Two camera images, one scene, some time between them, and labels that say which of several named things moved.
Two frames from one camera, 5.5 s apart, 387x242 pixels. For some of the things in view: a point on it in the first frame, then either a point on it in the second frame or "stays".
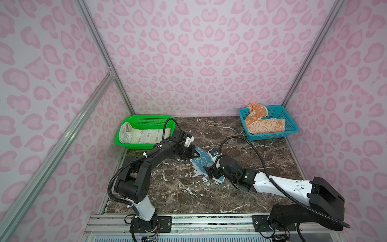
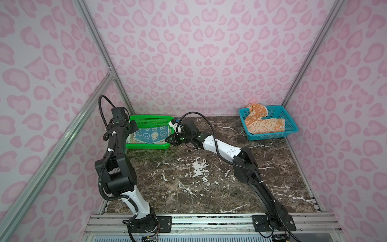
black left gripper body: [186, 153] → [132, 126]
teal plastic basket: [273, 111] stays
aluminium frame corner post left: [103, 48] stays
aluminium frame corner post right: [312, 53] stays
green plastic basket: [143, 131] stays
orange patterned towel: [254, 124] stays
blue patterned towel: [203, 160] → [152, 134]
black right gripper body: [220, 172] → [184, 138]
